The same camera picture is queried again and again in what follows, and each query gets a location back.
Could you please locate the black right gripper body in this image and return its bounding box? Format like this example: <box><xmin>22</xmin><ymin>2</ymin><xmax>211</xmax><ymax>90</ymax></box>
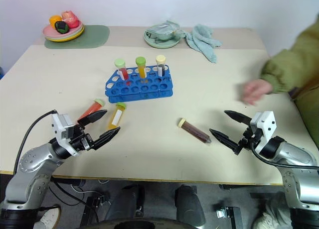
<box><xmin>236</xmin><ymin>125</ymin><xmax>263</xmax><ymax>156</ymax></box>

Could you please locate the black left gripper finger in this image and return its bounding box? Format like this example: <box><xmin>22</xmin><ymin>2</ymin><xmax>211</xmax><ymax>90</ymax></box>
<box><xmin>92</xmin><ymin>126</ymin><xmax>122</xmax><ymax>151</ymax></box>
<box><xmin>77</xmin><ymin>109</ymin><xmax>108</xmax><ymax>127</ymax></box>

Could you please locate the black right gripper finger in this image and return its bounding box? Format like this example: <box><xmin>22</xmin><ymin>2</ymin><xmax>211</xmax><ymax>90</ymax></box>
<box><xmin>223</xmin><ymin>110</ymin><xmax>252</xmax><ymax>127</ymax></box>
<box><xmin>209</xmin><ymin>128</ymin><xmax>242</xmax><ymax>156</ymax></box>

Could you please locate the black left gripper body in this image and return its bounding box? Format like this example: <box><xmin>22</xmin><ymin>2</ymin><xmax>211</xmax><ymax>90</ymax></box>
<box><xmin>66</xmin><ymin>123</ymin><xmax>97</xmax><ymax>152</ymax></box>

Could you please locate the red-orange tube, green cap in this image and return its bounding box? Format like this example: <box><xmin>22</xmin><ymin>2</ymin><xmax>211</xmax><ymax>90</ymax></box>
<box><xmin>76</xmin><ymin>98</ymin><xmax>105</xmax><ymax>123</ymax></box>

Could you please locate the yellow tube, green cap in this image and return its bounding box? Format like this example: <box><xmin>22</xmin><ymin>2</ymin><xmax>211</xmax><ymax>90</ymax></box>
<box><xmin>106</xmin><ymin>102</ymin><xmax>127</xmax><ymax>131</ymax></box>

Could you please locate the brown tube, cream cap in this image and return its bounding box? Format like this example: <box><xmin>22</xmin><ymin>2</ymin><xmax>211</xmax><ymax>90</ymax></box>
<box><xmin>177</xmin><ymin>117</ymin><xmax>212</xmax><ymax>144</ymax></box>

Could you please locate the red tube, light green cap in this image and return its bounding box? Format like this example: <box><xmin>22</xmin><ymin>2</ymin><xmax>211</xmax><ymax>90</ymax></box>
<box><xmin>114</xmin><ymin>58</ymin><xmax>130</xmax><ymax>81</ymax></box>

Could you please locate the blue test tube rack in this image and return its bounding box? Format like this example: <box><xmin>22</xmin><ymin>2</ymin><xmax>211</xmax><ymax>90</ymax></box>
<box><xmin>105</xmin><ymin>64</ymin><xmax>174</xmax><ymax>104</ymax></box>

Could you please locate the orange tube, green cap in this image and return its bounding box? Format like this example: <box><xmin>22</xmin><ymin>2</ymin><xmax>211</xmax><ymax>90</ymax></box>
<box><xmin>135</xmin><ymin>56</ymin><xmax>148</xmax><ymax>79</ymax></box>

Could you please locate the dark tube, cream cap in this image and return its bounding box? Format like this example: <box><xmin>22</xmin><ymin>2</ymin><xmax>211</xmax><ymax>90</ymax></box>
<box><xmin>155</xmin><ymin>54</ymin><xmax>167</xmax><ymax>78</ymax></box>

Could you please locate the person's bare hand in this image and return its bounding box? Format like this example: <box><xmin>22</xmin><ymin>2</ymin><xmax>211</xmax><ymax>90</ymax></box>
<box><xmin>240</xmin><ymin>79</ymin><xmax>274</xmax><ymax>106</ymax></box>

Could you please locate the dark rounded shape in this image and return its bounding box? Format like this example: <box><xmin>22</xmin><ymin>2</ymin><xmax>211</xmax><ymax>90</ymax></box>
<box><xmin>175</xmin><ymin>184</ymin><xmax>207</xmax><ymax>228</ymax></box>

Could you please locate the olive green jacket sleeve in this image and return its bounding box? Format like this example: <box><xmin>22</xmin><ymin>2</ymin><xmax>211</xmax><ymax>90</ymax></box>
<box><xmin>260</xmin><ymin>14</ymin><xmax>319</xmax><ymax>96</ymax></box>

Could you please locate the green placemat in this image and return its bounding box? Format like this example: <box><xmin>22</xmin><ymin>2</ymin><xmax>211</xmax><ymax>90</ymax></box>
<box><xmin>44</xmin><ymin>24</ymin><xmax>111</xmax><ymax>50</ymax></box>

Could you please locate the yellow plate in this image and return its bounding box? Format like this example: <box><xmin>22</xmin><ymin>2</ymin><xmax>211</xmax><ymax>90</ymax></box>
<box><xmin>45</xmin><ymin>27</ymin><xmax>85</xmax><ymax>43</ymax></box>

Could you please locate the white shoe with tan sole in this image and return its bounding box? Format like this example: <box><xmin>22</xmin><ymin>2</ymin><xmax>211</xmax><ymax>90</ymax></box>
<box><xmin>38</xmin><ymin>205</ymin><xmax>62</xmax><ymax>229</ymax></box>

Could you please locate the teal cloth towel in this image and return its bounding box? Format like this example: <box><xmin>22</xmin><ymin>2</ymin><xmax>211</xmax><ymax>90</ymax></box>
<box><xmin>164</xmin><ymin>20</ymin><xmax>223</xmax><ymax>64</ymax></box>

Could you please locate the pink plate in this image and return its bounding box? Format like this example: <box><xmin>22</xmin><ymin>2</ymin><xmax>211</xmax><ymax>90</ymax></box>
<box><xmin>42</xmin><ymin>20</ymin><xmax>84</xmax><ymax>39</ymax></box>

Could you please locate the black and green toy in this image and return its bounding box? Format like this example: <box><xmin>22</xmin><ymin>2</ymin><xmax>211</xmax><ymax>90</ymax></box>
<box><xmin>54</xmin><ymin>20</ymin><xmax>69</xmax><ymax>34</ymax></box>

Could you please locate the pink toy fruit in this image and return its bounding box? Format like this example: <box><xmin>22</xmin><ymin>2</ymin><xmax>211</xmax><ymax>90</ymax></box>
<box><xmin>61</xmin><ymin>10</ymin><xmax>80</xmax><ymax>29</ymax></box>

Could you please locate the pale green saucer plate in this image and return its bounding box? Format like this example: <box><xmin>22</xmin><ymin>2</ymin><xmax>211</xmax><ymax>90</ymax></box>
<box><xmin>143</xmin><ymin>29</ymin><xmax>181</xmax><ymax>49</ymax></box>

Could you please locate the orange toy fruit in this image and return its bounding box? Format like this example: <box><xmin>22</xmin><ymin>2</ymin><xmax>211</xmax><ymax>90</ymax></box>
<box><xmin>48</xmin><ymin>14</ymin><xmax>63</xmax><ymax>30</ymax></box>

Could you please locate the pale green bowl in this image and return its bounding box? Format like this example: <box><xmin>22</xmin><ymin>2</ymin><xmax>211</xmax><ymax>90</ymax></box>
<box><xmin>148</xmin><ymin>24</ymin><xmax>175</xmax><ymax>41</ymax></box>

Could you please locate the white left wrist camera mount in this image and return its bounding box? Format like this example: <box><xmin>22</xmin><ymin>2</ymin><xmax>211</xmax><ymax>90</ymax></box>
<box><xmin>51</xmin><ymin>113</ymin><xmax>81</xmax><ymax>156</ymax></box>

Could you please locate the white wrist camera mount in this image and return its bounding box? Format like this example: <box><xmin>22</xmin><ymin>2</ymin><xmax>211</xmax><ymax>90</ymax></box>
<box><xmin>249</xmin><ymin>111</ymin><xmax>278</xmax><ymax>153</ymax></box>
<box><xmin>51</xmin><ymin>113</ymin><xmax>81</xmax><ymax>156</ymax></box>

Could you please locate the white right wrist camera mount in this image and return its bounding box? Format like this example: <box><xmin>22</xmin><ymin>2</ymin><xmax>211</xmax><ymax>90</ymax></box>
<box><xmin>249</xmin><ymin>111</ymin><xmax>278</xmax><ymax>153</ymax></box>

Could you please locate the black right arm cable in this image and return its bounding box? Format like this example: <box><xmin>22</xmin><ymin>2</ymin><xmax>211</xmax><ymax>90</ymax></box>
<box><xmin>250</xmin><ymin>141</ymin><xmax>319</xmax><ymax>170</ymax></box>

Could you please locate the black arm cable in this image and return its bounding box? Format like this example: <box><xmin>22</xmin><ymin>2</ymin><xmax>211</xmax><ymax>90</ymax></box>
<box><xmin>250</xmin><ymin>141</ymin><xmax>319</xmax><ymax>170</ymax></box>
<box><xmin>13</xmin><ymin>110</ymin><xmax>59</xmax><ymax>175</ymax></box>

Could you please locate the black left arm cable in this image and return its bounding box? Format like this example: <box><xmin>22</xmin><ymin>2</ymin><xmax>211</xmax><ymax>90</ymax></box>
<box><xmin>13</xmin><ymin>110</ymin><xmax>59</xmax><ymax>175</ymax></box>

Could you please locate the black metal bracket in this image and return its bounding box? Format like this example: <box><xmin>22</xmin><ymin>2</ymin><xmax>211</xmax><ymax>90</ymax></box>
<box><xmin>215</xmin><ymin>206</ymin><xmax>244</xmax><ymax>229</ymax></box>
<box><xmin>79</xmin><ymin>191</ymin><xmax>111</xmax><ymax>229</ymax></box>

